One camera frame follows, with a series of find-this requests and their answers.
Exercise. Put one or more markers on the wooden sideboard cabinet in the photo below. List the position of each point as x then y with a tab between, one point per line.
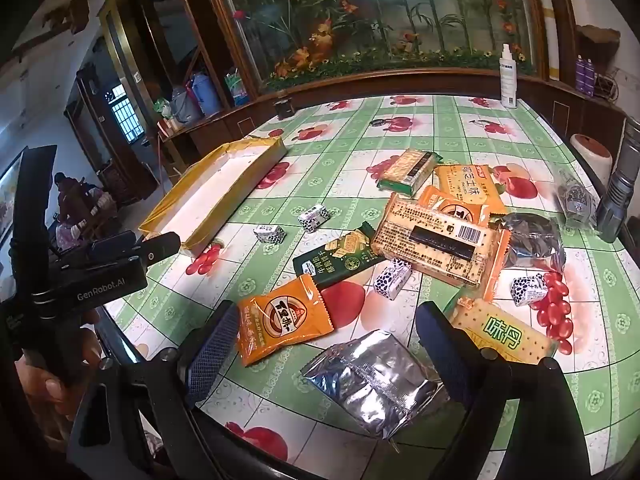
200	135

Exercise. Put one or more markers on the white spray bottle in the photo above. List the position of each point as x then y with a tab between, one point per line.
508	80

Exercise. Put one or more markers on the person's left hand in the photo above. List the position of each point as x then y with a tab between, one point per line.
55	395

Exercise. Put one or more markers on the small dark jar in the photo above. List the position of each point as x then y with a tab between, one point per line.
284	108

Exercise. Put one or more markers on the white and yellow rolled mat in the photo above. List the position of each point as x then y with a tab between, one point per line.
544	15

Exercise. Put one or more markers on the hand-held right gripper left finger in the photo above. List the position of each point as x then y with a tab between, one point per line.
212	355

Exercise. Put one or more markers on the green plastic bag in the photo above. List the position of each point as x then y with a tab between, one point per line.
236	87

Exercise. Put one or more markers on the green fruit-print tablecloth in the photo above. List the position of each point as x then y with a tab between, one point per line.
350	160

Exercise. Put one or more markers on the dark bottle cap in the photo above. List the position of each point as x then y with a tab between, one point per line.
377	122

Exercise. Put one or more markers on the large orange biscuit packet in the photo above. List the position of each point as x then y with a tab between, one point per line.
470	185

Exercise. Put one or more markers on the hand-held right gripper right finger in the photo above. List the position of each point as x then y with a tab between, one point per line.
440	355

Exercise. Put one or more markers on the green and white bag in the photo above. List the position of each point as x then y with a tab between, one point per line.
162	108

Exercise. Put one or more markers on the small orange snack packet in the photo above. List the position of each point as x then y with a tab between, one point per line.
280	320
450	205

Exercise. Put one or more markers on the green-lettered cracker packet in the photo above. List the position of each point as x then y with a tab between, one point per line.
505	335

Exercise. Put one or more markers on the small patterned candy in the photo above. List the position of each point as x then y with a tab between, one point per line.
270	234
392	280
527	287
313	216

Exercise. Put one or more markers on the purple bottle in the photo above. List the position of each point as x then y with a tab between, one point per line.
590	77
580	75

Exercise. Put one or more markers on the glass flower display cabinet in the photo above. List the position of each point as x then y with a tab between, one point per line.
400	10

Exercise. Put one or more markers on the clear plastic snack bag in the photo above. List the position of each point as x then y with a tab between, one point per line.
575	200

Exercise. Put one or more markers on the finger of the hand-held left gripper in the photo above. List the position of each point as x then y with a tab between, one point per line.
160	249
112	243

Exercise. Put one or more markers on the grey thermos kettle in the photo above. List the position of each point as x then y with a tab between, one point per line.
181	105

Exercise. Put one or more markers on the blue thermos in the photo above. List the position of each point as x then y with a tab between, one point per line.
205	95

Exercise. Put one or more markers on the green-edged cracker packet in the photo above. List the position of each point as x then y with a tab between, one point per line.
405	170

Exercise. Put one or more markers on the yellow cardboard box tray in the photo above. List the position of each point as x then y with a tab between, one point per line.
215	195

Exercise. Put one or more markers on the grey metal flashlight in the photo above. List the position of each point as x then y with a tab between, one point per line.
620	185

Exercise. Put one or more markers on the silver foil snack packet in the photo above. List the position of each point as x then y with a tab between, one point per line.
370	385

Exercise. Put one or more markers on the large clear cracker packet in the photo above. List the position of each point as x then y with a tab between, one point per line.
430	240

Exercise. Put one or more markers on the dark green snack packet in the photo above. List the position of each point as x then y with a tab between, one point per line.
345	260

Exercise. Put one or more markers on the white roll with red end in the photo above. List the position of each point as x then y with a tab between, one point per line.
595	160

